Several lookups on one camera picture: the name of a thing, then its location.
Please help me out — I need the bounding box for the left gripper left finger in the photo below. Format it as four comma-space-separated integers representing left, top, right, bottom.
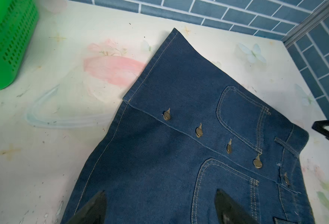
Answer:
66, 191, 107, 224

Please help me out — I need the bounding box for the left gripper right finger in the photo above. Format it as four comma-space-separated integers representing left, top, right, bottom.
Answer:
214, 189, 258, 224

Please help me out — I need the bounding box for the dark blue denim skirt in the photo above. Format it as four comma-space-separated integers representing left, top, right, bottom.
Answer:
62, 29, 315, 224

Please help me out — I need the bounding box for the green plastic basket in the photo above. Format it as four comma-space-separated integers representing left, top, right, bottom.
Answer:
0, 0, 39, 90

